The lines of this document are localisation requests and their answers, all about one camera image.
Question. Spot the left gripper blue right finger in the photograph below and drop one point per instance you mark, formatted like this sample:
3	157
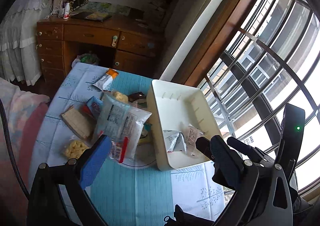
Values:
228	164

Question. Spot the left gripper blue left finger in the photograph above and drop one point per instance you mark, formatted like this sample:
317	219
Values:
94	159

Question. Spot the clear bag yellow crackers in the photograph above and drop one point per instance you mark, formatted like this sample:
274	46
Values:
74	149

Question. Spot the brown paper snack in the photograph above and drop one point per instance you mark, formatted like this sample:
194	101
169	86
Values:
81	124

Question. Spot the clear bag red label pastry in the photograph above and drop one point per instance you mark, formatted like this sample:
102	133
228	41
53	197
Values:
191	134

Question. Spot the large light blue snack bag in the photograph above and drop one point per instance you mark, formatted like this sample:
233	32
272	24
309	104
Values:
123	124

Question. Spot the white grey snack packet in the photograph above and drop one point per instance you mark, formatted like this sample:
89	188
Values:
174	141

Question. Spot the red blue biscuit packet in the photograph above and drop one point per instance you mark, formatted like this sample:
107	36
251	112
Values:
93	107

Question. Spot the clear bag puffed rice cake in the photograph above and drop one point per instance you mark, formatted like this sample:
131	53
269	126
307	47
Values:
120	96

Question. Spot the blue patterned tablecloth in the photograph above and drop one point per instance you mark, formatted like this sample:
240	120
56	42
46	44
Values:
134	192

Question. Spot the white plastic storage bin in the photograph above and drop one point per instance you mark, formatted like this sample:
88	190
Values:
174	107

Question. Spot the dark red snowflake packet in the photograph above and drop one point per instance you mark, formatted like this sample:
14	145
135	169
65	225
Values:
137	99

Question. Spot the orange white snack bar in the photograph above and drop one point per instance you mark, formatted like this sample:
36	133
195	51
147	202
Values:
106	80

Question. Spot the pastel floral blanket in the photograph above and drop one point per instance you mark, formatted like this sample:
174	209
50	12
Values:
25	112

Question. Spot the white plastic bag bin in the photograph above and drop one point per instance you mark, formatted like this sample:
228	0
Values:
87	59

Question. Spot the metal window grille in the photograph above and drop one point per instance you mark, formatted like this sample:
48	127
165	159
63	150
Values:
272	60

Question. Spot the wooden desk with drawers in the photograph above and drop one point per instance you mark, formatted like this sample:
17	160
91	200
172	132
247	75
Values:
119	42

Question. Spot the book on desk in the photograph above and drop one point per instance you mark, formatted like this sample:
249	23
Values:
92	16

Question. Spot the white red bottle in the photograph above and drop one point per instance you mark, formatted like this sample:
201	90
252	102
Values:
66	11

